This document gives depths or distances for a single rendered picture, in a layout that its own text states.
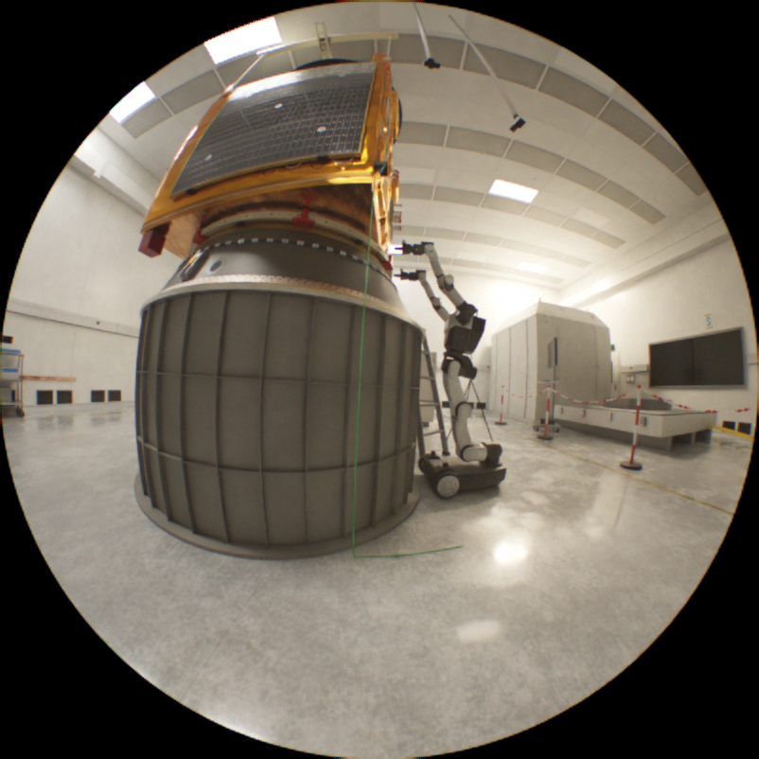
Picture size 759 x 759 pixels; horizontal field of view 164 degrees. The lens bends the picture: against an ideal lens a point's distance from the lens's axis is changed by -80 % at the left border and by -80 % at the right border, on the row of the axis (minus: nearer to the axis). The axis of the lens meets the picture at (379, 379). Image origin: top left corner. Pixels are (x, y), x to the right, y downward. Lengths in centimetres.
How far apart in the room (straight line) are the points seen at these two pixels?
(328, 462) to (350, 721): 100
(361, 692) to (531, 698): 44
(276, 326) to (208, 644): 118
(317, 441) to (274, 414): 22
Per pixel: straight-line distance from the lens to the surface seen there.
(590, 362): 814
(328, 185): 144
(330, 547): 131
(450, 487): 196
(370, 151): 159
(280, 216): 159
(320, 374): 112
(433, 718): 84
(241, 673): 91
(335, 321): 117
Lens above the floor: 79
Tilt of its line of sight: 1 degrees up
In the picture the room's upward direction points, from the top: 3 degrees clockwise
